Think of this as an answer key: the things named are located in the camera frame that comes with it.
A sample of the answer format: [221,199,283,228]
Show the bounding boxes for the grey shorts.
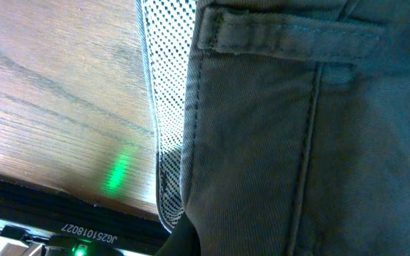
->
[135,0,410,256]

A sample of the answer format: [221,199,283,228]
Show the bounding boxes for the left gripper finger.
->
[155,213,201,256]

